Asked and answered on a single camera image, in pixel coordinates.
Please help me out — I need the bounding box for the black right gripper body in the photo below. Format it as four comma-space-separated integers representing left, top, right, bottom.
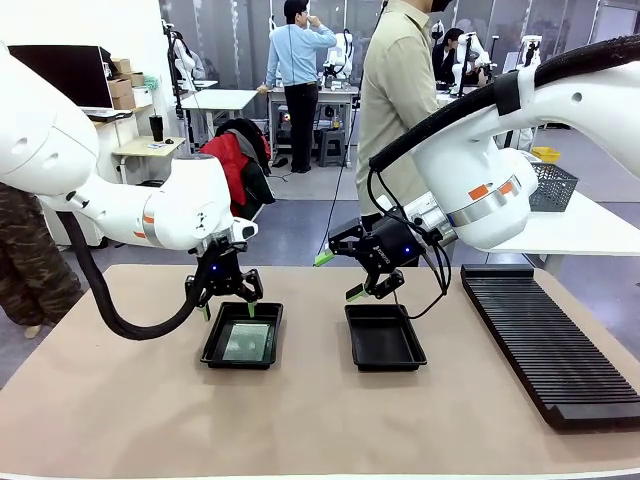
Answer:
361, 219, 429, 277

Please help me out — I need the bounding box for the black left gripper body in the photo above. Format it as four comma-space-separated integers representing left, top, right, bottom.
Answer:
197, 240, 251, 303

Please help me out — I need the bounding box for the pale green glass plate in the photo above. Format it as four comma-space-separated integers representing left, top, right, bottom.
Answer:
222, 322, 275, 363

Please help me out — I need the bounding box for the black ESD tray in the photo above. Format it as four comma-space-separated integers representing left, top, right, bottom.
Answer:
344, 303, 429, 372
199, 301, 285, 371

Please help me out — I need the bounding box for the black coat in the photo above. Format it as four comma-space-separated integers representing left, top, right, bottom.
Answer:
214, 117, 277, 224

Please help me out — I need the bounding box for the grey step stool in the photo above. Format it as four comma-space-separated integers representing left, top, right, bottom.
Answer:
316, 128, 348, 168

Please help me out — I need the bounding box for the red jacket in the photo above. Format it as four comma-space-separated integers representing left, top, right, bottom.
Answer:
199, 132, 250, 207

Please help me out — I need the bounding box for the person in beige shirt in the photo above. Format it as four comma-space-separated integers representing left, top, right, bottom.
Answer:
355, 0, 454, 268

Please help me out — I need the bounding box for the small wooden top desk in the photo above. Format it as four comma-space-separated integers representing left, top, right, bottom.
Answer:
110, 135, 187, 187

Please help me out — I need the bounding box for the white cabinet with wooden top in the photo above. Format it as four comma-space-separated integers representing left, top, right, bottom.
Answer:
42, 107, 141, 250

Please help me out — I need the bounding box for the person in camouflage trousers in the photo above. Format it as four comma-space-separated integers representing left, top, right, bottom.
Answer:
0, 182, 84, 340

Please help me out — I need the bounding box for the black slotted board rack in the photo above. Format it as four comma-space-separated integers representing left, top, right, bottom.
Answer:
460, 263, 640, 431

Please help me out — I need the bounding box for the grey mesh basket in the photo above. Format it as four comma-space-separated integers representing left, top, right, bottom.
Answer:
527, 162, 580, 213

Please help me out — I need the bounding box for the white background desk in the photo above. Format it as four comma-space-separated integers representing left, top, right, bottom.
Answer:
179, 88, 259, 151

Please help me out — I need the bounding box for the man in blue shirt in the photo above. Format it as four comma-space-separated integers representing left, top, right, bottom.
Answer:
256, 0, 339, 174

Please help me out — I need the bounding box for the large white table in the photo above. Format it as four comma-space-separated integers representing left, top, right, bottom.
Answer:
492, 149, 640, 275

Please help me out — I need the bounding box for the seated person in black jacket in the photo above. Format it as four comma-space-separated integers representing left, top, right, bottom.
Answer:
432, 27, 482, 87

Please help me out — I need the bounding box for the stack of cardboard boxes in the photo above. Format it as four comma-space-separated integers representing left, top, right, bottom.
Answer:
107, 57, 146, 111

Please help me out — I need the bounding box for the black computer monitor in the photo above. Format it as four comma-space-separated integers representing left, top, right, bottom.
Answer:
7, 44, 115, 110

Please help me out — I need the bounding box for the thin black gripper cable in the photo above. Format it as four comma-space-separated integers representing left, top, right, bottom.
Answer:
366, 167, 453, 321

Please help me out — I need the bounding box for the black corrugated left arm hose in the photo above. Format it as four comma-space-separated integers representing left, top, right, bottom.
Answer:
55, 212, 221, 342

